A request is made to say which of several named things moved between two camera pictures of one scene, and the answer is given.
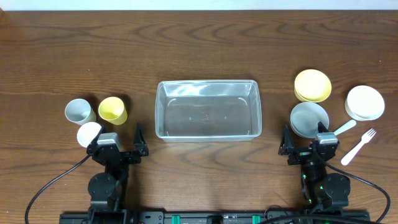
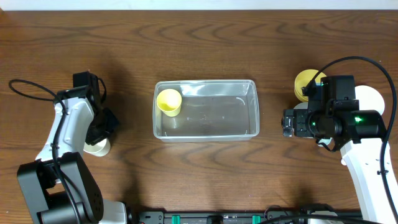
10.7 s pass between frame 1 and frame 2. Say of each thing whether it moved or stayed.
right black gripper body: moved
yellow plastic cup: moved
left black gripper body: moved
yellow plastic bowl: stayed
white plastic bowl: stayed
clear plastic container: stayed
